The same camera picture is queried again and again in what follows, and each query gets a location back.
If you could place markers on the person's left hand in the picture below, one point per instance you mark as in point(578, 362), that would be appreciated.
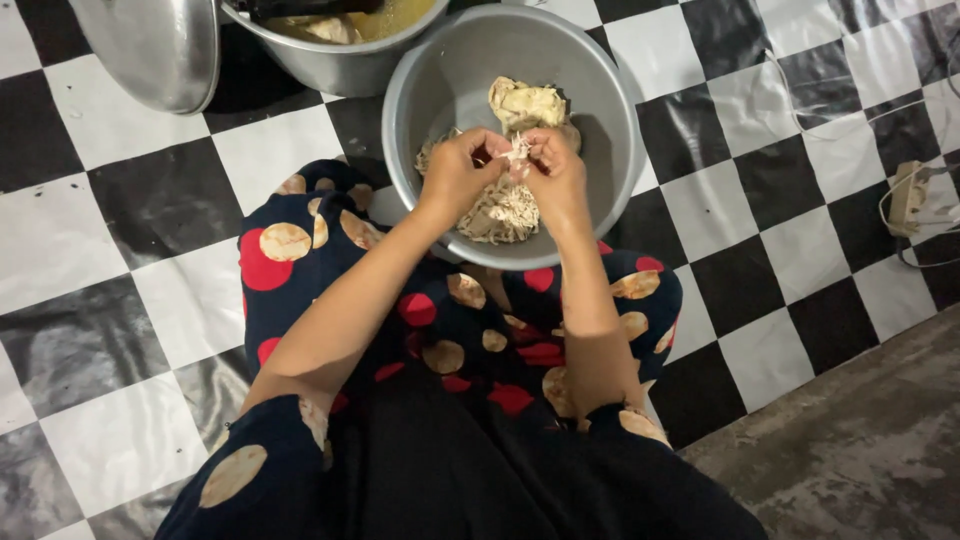
point(451, 176)

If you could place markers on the person's right hand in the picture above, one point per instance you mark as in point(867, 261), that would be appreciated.
point(556, 176)

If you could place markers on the person's right fingers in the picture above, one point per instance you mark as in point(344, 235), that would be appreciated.
point(534, 154)

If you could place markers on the shredded chicken piece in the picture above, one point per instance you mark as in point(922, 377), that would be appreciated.
point(517, 154)

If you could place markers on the whole cooked chicken chunk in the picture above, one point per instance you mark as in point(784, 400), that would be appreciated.
point(525, 105)

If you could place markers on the pile of shredded chicken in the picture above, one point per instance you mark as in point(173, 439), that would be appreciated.
point(506, 214)

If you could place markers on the grey metal bowl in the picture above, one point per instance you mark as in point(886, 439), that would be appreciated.
point(600, 112)

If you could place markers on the metal cooking pot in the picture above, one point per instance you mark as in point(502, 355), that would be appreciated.
point(337, 64)

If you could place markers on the checkered plastic floor mat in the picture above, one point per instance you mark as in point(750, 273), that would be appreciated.
point(750, 187)

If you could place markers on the chicken pieces in broth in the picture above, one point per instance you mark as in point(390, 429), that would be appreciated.
point(352, 22)

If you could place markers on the person's dotted dark clothing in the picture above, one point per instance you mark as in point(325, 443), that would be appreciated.
point(450, 420)

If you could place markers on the beige power strip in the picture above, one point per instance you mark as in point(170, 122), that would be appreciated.
point(905, 199)

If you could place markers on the metal pot lid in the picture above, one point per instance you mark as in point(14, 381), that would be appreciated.
point(150, 52)

